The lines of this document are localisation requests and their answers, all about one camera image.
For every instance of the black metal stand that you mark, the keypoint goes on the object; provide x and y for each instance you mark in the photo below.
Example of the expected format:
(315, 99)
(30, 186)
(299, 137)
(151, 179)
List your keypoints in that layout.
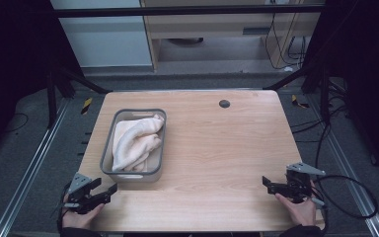
(324, 95)
(51, 98)

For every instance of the silver floor rail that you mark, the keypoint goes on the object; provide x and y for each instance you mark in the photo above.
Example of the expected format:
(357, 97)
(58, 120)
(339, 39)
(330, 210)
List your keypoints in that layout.
(350, 174)
(29, 171)

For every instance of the grey plastic basket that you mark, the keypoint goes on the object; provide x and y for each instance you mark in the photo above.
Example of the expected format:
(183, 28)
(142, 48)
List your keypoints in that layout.
(135, 176)

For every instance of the person's right hand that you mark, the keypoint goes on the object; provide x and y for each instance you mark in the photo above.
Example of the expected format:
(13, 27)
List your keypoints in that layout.
(298, 211)

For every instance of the black horizontal frame bar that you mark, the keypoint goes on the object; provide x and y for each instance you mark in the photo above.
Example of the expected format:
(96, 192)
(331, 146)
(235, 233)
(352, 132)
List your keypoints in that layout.
(184, 11)

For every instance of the person's left hand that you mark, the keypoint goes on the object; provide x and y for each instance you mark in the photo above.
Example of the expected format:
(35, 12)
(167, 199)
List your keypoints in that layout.
(79, 219)

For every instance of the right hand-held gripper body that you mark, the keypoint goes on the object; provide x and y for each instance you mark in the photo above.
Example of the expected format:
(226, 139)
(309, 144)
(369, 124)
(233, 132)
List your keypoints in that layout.
(298, 184)

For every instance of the grey round table grommet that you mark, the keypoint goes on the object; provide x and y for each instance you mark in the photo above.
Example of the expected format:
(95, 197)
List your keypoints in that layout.
(224, 103)

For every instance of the yellow black tape strip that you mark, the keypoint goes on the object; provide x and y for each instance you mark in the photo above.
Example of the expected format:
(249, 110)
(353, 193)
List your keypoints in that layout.
(298, 102)
(86, 106)

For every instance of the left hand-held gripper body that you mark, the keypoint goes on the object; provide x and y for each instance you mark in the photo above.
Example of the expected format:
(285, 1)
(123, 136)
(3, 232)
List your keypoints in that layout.
(79, 192)

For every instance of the cream towel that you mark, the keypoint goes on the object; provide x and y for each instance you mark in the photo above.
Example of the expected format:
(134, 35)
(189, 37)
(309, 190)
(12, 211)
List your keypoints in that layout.
(135, 143)

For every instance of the white cabinet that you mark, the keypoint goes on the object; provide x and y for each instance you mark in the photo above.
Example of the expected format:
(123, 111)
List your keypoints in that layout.
(105, 36)

